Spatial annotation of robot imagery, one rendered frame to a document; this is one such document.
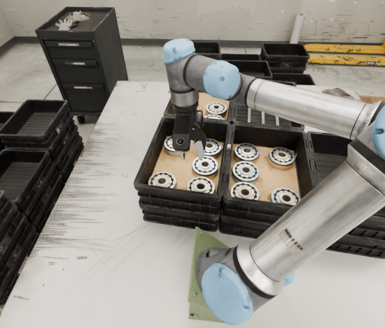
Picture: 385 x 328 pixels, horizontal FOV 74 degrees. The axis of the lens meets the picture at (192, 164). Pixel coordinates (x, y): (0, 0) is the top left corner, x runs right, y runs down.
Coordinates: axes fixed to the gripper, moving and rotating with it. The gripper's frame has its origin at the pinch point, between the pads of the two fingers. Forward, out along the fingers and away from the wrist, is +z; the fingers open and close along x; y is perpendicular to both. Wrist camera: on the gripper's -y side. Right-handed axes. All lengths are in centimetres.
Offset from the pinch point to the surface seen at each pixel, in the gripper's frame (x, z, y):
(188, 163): 5.8, 16.7, 14.1
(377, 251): -63, 33, -8
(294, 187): -35.8, 21.1, 8.7
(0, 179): 130, 49, 22
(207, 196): -5.7, 8.0, -8.9
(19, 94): 244, 76, 168
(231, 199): -13.3, 8.6, -8.7
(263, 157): -24.5, 20.0, 22.6
